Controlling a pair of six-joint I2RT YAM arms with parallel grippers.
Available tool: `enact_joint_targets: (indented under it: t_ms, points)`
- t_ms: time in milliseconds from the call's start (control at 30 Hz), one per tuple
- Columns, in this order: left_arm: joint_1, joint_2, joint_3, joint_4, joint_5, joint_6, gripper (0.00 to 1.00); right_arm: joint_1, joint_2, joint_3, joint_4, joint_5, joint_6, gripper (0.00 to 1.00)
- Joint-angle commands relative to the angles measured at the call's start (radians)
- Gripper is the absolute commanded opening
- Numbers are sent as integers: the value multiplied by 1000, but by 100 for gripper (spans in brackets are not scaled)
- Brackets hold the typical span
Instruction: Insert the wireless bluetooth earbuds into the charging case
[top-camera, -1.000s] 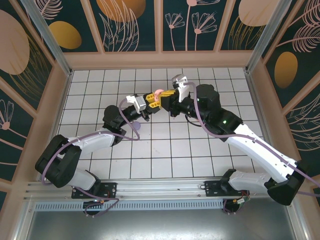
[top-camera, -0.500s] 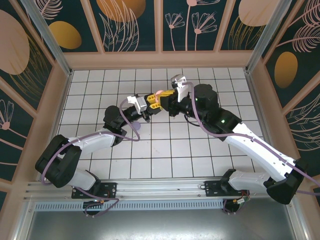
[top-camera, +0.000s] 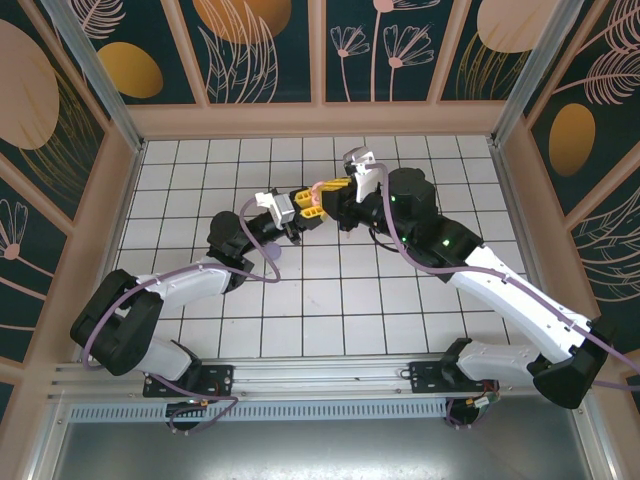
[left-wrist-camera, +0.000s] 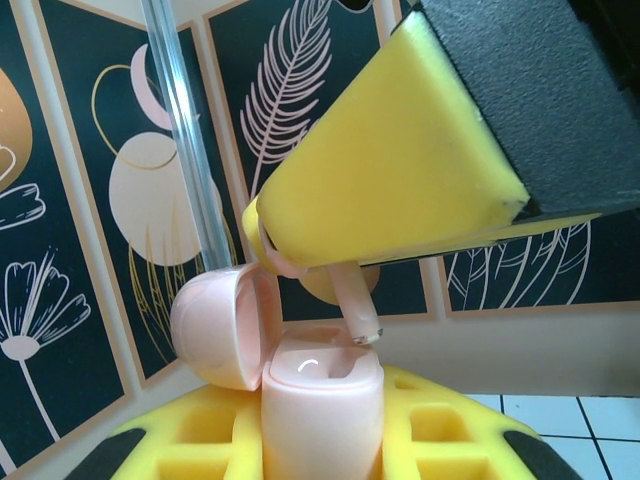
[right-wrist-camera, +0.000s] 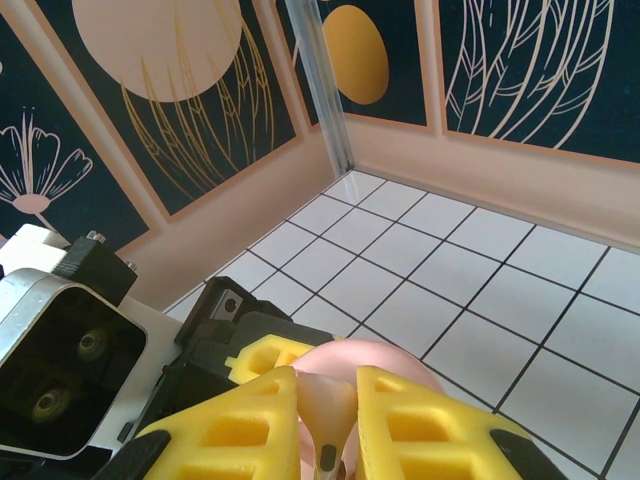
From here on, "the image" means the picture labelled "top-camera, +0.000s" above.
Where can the aluminium table side rail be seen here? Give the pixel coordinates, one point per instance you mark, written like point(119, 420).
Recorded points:
point(130, 185)
point(510, 200)

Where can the green circuit board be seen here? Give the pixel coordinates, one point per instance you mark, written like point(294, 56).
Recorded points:
point(482, 402)

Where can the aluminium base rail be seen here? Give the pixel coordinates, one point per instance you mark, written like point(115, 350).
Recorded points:
point(320, 372)

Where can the purple earbud charging case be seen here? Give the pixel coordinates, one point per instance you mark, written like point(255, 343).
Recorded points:
point(274, 252)

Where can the aluminium corner post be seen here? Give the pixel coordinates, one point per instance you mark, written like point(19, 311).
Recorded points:
point(100, 85)
point(540, 70)

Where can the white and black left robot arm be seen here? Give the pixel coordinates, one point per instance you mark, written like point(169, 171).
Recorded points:
point(195, 282)

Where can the pink earbud charging case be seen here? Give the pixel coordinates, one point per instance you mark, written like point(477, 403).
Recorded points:
point(316, 194)

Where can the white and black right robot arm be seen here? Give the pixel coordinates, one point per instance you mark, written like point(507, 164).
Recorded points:
point(525, 300)

